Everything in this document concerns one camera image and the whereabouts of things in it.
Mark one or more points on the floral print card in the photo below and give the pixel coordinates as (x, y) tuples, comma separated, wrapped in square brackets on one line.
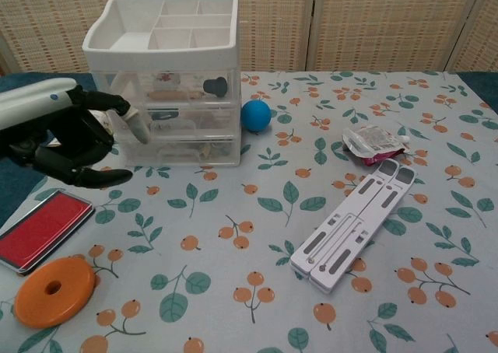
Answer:
[(169, 77)]

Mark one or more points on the orange disc with hole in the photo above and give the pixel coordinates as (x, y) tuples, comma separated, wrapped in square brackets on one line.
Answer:
[(70, 294)]

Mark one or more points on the blue ball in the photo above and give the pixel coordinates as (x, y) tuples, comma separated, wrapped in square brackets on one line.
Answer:
[(255, 116)]

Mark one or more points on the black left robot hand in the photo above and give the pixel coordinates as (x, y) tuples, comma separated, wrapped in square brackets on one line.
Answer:
[(87, 143)]

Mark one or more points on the grey rubber stopper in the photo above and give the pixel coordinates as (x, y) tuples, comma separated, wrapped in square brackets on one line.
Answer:
[(214, 87)]

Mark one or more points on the white pink snack pouch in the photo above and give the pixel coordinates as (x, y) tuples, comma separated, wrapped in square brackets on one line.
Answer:
[(373, 141)]

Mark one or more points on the clear plastic drawer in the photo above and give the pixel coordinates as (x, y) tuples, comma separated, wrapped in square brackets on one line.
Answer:
[(210, 121), (186, 81), (175, 152)]

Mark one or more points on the wooden stick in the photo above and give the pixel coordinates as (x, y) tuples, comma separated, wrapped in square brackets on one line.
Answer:
[(171, 95)]

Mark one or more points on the white folding laptop stand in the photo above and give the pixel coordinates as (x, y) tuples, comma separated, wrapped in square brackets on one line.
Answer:
[(350, 228)]

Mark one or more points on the floral fruit print tablecloth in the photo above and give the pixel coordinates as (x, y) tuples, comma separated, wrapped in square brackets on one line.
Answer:
[(233, 197)]

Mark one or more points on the white plastic drawer organizer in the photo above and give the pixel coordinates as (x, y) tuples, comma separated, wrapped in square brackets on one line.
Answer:
[(163, 59)]

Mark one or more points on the red ink pad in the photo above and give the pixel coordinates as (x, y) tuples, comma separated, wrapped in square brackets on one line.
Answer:
[(43, 228)]

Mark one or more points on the bamboo folding screen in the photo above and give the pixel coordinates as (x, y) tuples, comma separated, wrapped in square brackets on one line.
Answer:
[(369, 26)]

